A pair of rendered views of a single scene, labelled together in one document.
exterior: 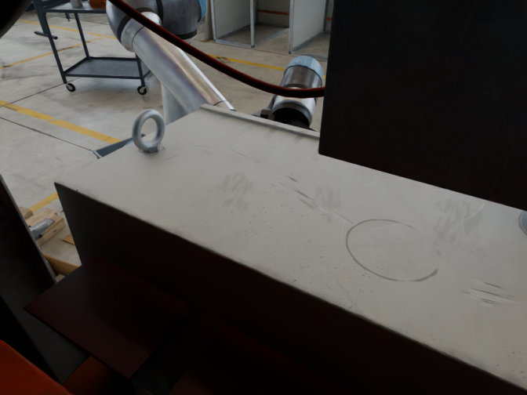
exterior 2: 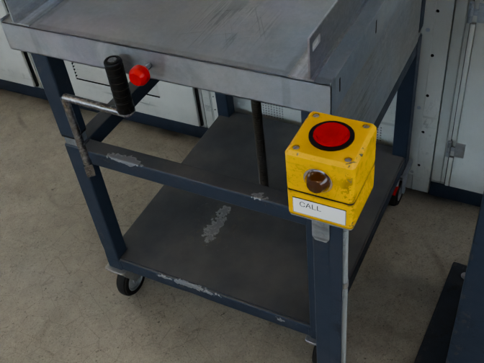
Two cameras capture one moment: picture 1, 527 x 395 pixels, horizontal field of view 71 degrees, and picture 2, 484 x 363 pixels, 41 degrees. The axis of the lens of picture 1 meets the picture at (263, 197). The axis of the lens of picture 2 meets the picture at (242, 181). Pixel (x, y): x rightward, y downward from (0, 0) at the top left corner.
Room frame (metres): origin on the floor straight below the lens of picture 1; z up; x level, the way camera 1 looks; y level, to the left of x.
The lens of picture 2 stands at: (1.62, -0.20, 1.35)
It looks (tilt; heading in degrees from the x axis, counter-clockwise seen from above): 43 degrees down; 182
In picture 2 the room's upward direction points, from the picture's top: 8 degrees counter-clockwise
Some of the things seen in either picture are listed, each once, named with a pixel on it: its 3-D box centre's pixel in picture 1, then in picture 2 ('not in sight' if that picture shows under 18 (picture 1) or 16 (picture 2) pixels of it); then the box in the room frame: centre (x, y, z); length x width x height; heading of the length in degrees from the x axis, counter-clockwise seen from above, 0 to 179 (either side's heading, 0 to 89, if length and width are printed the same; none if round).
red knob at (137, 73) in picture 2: not in sight; (142, 72); (0.75, -0.36, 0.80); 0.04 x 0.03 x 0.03; 151
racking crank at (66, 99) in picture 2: not in sight; (101, 123); (0.69, -0.47, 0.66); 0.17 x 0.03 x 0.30; 59
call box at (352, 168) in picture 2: not in sight; (331, 169); (1.08, -0.11, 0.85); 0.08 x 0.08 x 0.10; 61
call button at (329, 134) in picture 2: not in sight; (331, 137); (1.08, -0.11, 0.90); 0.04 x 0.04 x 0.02
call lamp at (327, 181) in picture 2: not in sight; (315, 184); (1.12, -0.14, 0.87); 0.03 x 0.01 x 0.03; 61
